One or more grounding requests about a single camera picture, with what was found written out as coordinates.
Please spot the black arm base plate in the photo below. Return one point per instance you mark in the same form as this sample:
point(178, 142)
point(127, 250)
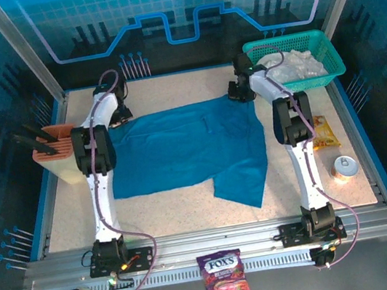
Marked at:
point(292, 234)
point(141, 260)

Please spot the tin can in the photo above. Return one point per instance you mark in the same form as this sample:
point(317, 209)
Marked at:
point(344, 167)

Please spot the teal plastic basket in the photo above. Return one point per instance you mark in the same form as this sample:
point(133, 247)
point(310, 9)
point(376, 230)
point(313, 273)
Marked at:
point(316, 37)

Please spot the purple Fox's candy bag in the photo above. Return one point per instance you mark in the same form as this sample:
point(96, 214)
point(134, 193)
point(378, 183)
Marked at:
point(225, 283)

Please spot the terracotta cream utensil holder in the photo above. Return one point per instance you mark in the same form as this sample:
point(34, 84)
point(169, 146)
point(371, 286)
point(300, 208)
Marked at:
point(55, 156)

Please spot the white t-shirt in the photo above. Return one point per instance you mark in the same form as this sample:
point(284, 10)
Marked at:
point(299, 65)

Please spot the black utensil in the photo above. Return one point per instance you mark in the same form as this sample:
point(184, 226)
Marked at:
point(31, 143)
point(41, 132)

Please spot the aluminium frame beam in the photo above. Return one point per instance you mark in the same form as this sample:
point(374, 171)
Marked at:
point(212, 241)

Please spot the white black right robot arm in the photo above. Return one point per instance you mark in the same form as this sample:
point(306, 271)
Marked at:
point(293, 122)

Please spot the blue t-shirt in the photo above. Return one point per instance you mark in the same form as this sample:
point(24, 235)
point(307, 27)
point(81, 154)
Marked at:
point(186, 146)

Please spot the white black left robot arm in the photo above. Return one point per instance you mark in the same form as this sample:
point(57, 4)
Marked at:
point(93, 153)

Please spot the yellow snack bag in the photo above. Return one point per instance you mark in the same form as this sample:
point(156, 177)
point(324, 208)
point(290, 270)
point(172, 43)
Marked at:
point(324, 133)

